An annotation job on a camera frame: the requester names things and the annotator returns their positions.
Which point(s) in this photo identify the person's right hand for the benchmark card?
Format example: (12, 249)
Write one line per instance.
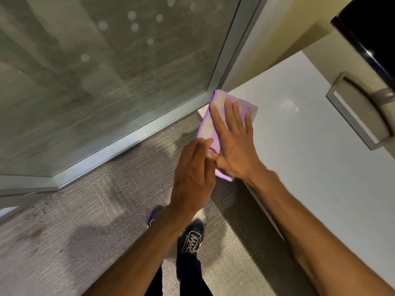
(237, 147)

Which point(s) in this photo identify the person's left hand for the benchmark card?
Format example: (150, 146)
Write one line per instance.
(191, 178)

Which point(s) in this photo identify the purple checked cleaning cloth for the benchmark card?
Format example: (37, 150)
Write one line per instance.
(208, 126)

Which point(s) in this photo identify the person's left forearm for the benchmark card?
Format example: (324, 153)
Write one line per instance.
(139, 258)

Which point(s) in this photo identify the navy left shoe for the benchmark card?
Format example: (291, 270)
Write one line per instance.
(152, 217)

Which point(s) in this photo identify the navy shoe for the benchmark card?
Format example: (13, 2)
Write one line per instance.
(193, 237)
(152, 217)

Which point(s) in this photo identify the navy right shoe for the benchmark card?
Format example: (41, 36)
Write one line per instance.
(193, 237)

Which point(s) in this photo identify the white table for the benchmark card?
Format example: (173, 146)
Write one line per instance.
(324, 169)

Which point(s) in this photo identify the dark blue right trouser leg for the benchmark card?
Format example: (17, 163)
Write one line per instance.
(191, 274)

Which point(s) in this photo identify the dark blue trouser leg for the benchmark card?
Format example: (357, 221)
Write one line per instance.
(191, 274)
(157, 283)

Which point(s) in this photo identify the dark blue left trouser leg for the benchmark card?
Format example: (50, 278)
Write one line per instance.
(157, 283)

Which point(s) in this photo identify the silver monitor stand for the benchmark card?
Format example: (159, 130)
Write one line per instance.
(358, 104)

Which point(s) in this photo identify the black monitor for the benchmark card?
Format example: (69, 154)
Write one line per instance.
(370, 30)

